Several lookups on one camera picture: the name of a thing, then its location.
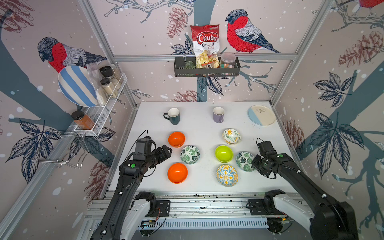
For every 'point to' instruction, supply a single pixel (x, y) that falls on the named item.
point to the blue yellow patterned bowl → (227, 175)
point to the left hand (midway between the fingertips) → (169, 149)
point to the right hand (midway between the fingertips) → (253, 163)
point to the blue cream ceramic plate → (261, 115)
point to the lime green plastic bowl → (224, 154)
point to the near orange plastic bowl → (177, 173)
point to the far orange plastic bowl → (176, 139)
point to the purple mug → (218, 113)
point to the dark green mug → (174, 117)
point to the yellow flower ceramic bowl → (231, 136)
